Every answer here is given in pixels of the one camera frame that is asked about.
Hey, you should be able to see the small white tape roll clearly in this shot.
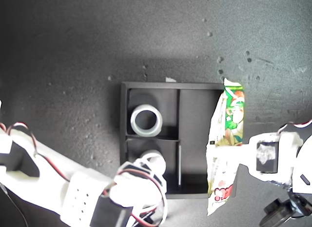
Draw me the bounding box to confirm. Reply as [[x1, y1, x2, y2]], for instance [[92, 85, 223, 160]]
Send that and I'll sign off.
[[139, 149, 167, 165]]

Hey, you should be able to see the printed snack bar wrapper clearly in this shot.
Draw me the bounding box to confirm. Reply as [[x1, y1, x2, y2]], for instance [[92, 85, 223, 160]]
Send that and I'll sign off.
[[205, 78, 245, 217]]

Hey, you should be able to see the black camera box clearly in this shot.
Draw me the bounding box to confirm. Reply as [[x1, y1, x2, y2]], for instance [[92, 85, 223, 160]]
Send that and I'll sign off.
[[258, 197, 297, 227]]

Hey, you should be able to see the thin black cable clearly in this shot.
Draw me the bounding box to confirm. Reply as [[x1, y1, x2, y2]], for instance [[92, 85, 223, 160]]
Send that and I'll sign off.
[[0, 183, 29, 227]]

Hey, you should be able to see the large white tape roll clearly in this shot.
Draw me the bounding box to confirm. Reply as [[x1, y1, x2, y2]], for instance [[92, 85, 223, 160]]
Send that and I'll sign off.
[[130, 103, 163, 137]]

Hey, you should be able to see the black tray with wells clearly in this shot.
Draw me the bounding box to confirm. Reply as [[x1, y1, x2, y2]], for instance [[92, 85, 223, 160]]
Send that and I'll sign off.
[[119, 82, 237, 200]]

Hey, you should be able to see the arm red wire bundle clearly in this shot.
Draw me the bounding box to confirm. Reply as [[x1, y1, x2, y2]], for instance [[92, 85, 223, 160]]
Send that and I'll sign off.
[[0, 121, 169, 227], [277, 119, 312, 138]]

